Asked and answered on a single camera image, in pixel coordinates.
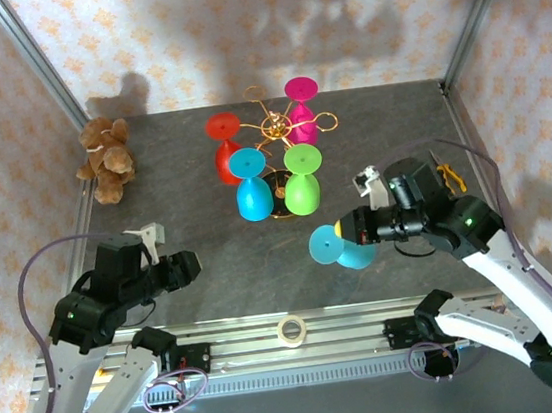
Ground yellow handled pliers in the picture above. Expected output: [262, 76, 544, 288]
[428, 145, 470, 198]

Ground gold wire wine glass rack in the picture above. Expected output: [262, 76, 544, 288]
[235, 75, 351, 224]

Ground red plastic wine glass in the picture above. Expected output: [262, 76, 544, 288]
[203, 110, 250, 190]

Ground brown teddy bear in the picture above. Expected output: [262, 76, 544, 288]
[68, 113, 141, 209]

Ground perforated metal cable duct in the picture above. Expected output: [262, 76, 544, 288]
[144, 346, 478, 406]

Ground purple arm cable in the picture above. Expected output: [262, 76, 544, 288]
[371, 123, 552, 411]
[0, 227, 156, 413]

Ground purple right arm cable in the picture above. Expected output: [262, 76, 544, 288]
[371, 123, 552, 411]

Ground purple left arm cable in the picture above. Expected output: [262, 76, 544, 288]
[0, 227, 156, 413]

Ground masking tape roll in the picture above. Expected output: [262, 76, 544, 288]
[275, 313, 310, 351]

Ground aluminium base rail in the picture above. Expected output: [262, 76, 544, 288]
[25, 276, 552, 399]

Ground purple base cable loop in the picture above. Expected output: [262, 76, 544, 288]
[406, 335, 479, 386]
[140, 367, 214, 413]

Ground pink plastic wine glass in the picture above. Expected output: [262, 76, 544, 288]
[280, 73, 327, 148]

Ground aluminium frame post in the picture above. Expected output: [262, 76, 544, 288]
[431, 0, 543, 91]
[0, 0, 91, 139]

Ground blue plastic wine glass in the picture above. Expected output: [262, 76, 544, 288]
[306, 218, 380, 277]
[226, 145, 277, 224]

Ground green plastic wine glass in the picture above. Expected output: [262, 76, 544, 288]
[277, 141, 330, 218]

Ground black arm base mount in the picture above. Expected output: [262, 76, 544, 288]
[169, 342, 214, 380]
[383, 315, 428, 354]

